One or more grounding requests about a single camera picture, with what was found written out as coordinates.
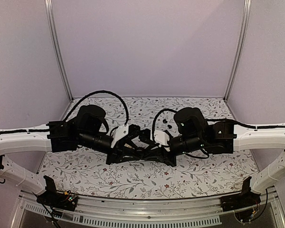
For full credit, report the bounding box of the front aluminium rail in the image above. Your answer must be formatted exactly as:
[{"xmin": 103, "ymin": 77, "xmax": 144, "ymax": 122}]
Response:
[{"xmin": 11, "ymin": 187, "xmax": 285, "ymax": 228}]

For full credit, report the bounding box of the right aluminium frame post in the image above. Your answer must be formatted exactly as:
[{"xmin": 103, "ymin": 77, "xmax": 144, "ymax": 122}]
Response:
[{"xmin": 224, "ymin": 0, "xmax": 251, "ymax": 103}]

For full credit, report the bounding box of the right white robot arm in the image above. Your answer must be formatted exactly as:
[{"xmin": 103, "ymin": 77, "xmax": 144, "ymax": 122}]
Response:
[{"xmin": 146, "ymin": 107, "xmax": 285, "ymax": 207}]

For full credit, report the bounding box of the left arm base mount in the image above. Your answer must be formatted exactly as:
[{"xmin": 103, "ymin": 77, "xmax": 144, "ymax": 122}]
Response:
[{"xmin": 37, "ymin": 175, "xmax": 78, "ymax": 211}]

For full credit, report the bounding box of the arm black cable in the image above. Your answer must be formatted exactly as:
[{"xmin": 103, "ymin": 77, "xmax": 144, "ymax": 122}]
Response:
[
  {"xmin": 151, "ymin": 108, "xmax": 179, "ymax": 143},
  {"xmin": 61, "ymin": 89, "xmax": 130, "ymax": 126}
]

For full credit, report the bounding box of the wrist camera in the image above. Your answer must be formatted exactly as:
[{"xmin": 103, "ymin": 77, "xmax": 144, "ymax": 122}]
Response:
[
  {"xmin": 111, "ymin": 123, "xmax": 141, "ymax": 148},
  {"xmin": 139, "ymin": 129, "xmax": 170, "ymax": 152}
]

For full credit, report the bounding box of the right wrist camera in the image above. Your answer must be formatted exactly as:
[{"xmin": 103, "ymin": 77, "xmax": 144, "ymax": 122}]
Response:
[{"xmin": 139, "ymin": 129, "xmax": 170, "ymax": 152}]

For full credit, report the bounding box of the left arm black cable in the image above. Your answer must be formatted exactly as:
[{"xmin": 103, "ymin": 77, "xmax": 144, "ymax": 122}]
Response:
[{"xmin": 61, "ymin": 89, "xmax": 130, "ymax": 126}]

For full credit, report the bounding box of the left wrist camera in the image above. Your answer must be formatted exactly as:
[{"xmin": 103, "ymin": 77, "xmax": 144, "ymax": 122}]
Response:
[{"xmin": 111, "ymin": 123, "xmax": 141, "ymax": 148}]

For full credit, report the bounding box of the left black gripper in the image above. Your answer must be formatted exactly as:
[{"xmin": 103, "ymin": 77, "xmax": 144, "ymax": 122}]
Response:
[{"xmin": 79, "ymin": 131, "xmax": 142, "ymax": 166}]

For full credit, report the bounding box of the left aluminium frame post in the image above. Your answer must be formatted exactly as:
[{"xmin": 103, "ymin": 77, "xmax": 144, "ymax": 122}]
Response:
[{"xmin": 44, "ymin": 0, "xmax": 73, "ymax": 101}]

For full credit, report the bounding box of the aluminium frame post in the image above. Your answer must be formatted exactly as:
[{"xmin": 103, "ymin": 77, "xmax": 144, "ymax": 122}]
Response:
[
  {"xmin": 224, "ymin": 0, "xmax": 251, "ymax": 103},
  {"xmin": 44, "ymin": 0, "xmax": 73, "ymax": 101}
]

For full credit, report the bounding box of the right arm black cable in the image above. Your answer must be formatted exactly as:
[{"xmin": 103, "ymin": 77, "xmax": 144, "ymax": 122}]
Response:
[{"xmin": 151, "ymin": 108, "xmax": 179, "ymax": 143}]

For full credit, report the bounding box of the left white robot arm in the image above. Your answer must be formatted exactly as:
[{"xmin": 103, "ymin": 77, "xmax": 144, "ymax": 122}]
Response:
[{"xmin": 0, "ymin": 105, "xmax": 140, "ymax": 206}]

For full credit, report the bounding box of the floral patterned table mat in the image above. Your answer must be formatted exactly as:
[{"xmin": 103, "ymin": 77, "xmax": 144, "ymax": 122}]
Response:
[{"xmin": 38, "ymin": 97, "xmax": 258, "ymax": 199}]

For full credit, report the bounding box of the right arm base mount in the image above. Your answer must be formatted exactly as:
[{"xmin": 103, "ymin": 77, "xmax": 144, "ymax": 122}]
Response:
[{"xmin": 219, "ymin": 176, "xmax": 268, "ymax": 224}]

